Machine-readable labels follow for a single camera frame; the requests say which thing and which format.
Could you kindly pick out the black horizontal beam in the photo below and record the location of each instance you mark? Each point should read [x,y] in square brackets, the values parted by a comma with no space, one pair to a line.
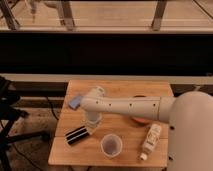
[106,54]

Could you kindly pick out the white plastic bottle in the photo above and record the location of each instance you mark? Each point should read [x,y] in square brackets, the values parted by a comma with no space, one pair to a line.
[150,141]

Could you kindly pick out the blue sponge block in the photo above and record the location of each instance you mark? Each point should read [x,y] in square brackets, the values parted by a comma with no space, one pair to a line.
[74,103]

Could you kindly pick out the black striped eraser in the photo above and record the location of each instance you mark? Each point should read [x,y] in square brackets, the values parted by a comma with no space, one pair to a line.
[76,135]

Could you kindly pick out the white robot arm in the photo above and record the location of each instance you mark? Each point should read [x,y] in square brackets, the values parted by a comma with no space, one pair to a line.
[189,117]

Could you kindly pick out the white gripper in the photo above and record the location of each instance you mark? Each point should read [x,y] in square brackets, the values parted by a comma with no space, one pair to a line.
[93,118]

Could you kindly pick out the black tripod stand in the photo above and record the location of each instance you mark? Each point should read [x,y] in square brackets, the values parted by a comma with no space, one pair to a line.
[11,115]

